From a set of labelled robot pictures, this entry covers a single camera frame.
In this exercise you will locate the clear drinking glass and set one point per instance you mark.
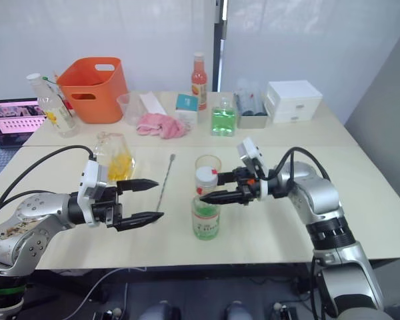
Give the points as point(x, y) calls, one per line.
point(208, 161)

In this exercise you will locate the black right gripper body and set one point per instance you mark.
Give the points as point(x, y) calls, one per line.
point(250, 191)

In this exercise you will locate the white drawer box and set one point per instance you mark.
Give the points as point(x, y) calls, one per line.
point(293, 100)

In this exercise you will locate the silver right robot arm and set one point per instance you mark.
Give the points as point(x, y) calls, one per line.
point(323, 200)

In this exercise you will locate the clear plastic measuring cup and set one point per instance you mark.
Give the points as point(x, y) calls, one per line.
point(130, 108)

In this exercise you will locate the black table frame bar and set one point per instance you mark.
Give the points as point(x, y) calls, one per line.
point(186, 268)

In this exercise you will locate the clear bottle yellow label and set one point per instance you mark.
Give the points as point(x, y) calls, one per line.
point(55, 110)

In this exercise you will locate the square bottle green liquid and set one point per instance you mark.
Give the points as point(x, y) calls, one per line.
point(223, 120)

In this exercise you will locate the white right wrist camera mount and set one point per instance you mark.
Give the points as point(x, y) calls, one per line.
point(250, 147)

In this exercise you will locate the pink cloth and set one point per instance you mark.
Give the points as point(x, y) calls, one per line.
point(163, 126)

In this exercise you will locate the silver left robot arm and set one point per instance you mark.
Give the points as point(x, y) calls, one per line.
point(23, 220)

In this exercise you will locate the green juice bottle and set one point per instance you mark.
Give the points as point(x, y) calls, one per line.
point(205, 223)

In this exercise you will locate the dark vertical post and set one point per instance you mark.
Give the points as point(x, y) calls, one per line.
point(220, 43)

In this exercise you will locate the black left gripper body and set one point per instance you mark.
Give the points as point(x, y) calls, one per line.
point(106, 206)

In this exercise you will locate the grey rectangular bin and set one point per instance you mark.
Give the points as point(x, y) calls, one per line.
point(251, 121)

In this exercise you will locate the long metal bar spoon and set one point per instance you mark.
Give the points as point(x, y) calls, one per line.
point(164, 185)

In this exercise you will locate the white bottle cap red mark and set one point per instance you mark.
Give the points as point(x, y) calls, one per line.
point(206, 175)

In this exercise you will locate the orange plastic bucket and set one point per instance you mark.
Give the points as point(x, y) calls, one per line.
point(96, 90)

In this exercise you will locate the open laptop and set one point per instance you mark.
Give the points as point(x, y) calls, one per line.
point(13, 120)

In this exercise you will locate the clear tube with black base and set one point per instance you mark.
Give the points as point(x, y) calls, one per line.
point(259, 101)
point(244, 100)

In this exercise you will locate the teal and white carton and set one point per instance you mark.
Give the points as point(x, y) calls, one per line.
point(187, 102)

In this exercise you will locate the clear flask with yellow contents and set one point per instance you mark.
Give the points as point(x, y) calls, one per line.
point(116, 156)

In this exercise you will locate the white paper pack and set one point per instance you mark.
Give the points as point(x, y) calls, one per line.
point(151, 102)

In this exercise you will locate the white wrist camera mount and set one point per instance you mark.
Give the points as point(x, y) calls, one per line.
point(250, 147)
point(86, 186)

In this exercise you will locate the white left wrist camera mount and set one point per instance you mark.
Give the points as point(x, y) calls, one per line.
point(86, 186)

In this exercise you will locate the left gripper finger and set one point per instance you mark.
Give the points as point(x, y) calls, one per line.
point(136, 221)
point(138, 185)

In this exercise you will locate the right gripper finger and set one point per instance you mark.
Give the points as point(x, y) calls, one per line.
point(223, 198)
point(226, 178)

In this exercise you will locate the pink juice bottle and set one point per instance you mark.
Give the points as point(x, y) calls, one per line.
point(199, 80)

